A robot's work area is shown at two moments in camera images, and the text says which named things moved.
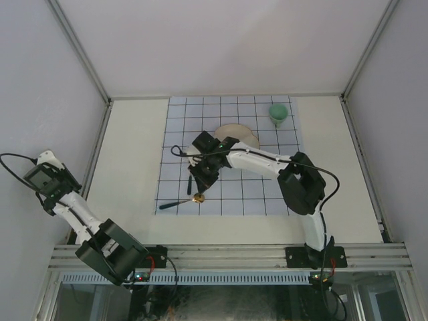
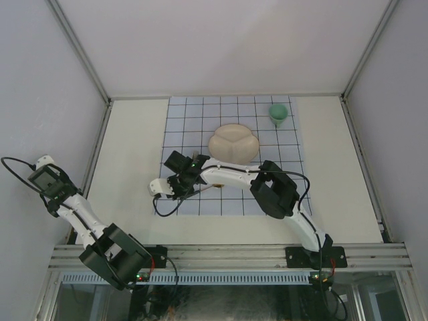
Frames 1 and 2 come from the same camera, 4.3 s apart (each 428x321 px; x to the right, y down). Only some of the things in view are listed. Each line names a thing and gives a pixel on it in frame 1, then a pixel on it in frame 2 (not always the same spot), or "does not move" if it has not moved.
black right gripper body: [206, 170] -> [180, 187]
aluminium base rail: [374, 255] does not move
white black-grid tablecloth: [236, 191] does not move
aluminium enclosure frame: [315, 98] does not move
